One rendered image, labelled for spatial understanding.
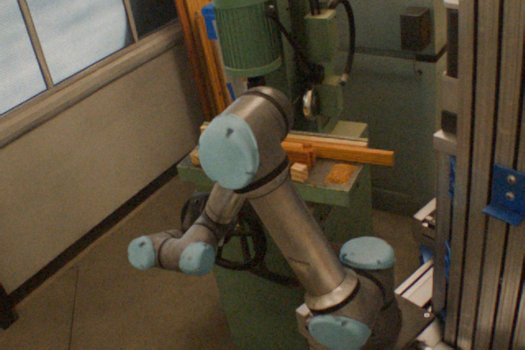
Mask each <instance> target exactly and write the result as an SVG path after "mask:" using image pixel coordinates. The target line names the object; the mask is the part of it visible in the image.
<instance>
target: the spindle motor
mask: <svg viewBox="0 0 525 350"><path fill-rule="evenodd" d="M268 5H272V0H212V6H213V11H214V16H215V20H216V24H217V32H218V37H219V41H220V45H221V54H222V58H223V63H224V67H225V72H226V74H228V75H229V76H232V77H238V78H249V77H256V76H260V75H265V74H268V73H270V72H273V71H274V70H275V69H277V68H278V67H279V66H280V65H281V55H280V49H279V42H278V36H277V30H276V22H275V21H274V20H273V19H272V18H269V17H266V16H265V15H264V8H265V7H266V6H268Z"/></svg>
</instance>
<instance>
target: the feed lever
mask: <svg viewBox="0 0 525 350"><path fill-rule="evenodd" d="M276 13H277V9H276V7H274V6H273V5H268V6H266V7H265V8H264V15H265V16H266V17H269V18H272V19H273V20H274V21H275V22H276V25H277V26H278V28H279V29H280V30H281V32H282V33H283V35H284V36H285V37H286V39H288V40H289V42H290V44H291V45H292V46H293V48H294V50H295V51H296V53H297V54H298V55H299V57H301V59H302V60H303V62H304V63H305V65H306V66H305V70H304V78H305V80H306V82H312V83H313V84H321V83H322V81H323V79H324V68H323V66H320V64H310V63H309V62H308V60H307V58H306V57H305V55H304V54H303V53H302V51H301V50H299V47H298V45H297V44H296V43H295V41H294V40H293V39H292V37H291V36H290V34H289V32H287V31H286V29H285V27H284V26H283V25H282V23H281V21H280V20H279V18H278V17H277V15H276Z"/></svg>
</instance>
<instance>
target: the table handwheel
mask: <svg viewBox="0 0 525 350"><path fill-rule="evenodd" d="M210 195H211V193H197V194H195V195H193V196H203V197H205V198H206V199H207V200H208V198H210ZM191 197H192V196H191ZM191 197H189V198H188V199H187V200H186V201H185V204H184V206H183V207H182V210H181V214H180V220H181V225H183V222H184V219H185V214H186V212H187V209H188V206H189V202H190V199H191ZM238 215H240V216H241V217H242V218H243V219H244V220H245V221H247V222H248V224H249V226H250V228H251V229H252V231H237V230H234V228H235V227H236V225H237V221H236V222H235V224H234V225H233V227H232V228H231V230H230V231H228V232H227V234H226V235H225V236H224V241H223V245H226V244H228V241H229V240H230V239H231V237H232V236H249V237H256V241H257V251H256V253H255V255H254V256H253V257H252V259H251V260H249V261H243V262H235V261H231V260H227V259H225V258H223V257H221V255H222V249H223V245H222V246H221V247H219V245H217V246H218V249H217V254H215V260H214V265H217V266H220V267H222V268H225V269H227V270H250V269H253V268H254V267H256V266H259V265H260V264H261V263H262V261H263V260H264V258H265V255H266V252H267V239H266V235H265V233H264V231H263V228H262V226H261V224H260V222H258V220H257V219H256V218H255V217H254V215H253V214H252V213H251V212H250V211H249V209H248V208H246V207H244V206H243V205H242V206H241V208H240V211H239V213H238Z"/></svg>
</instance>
